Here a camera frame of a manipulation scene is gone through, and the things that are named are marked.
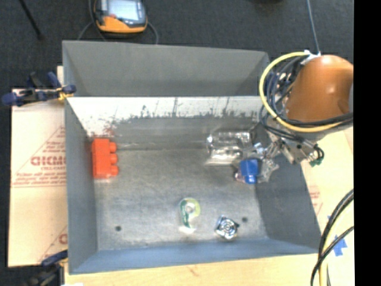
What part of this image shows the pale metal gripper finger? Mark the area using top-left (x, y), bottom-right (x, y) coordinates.
top-left (266, 151), bottom-right (280, 173)
top-left (252, 142), bottom-right (277, 156)

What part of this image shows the clear bottle with blue cap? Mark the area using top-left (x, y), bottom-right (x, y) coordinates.
top-left (234, 157), bottom-right (279, 185)

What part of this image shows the clear glass container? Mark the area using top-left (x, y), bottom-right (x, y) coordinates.
top-left (204, 130), bottom-right (254, 167)

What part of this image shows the grey metal bin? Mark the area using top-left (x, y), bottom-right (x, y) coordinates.
top-left (61, 40), bottom-right (323, 275)

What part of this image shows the orange toy building block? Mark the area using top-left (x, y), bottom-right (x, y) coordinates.
top-left (91, 138), bottom-right (120, 179)

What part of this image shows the brown cardboard board, red print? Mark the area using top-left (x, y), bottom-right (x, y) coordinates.
top-left (7, 96), bottom-right (70, 268)

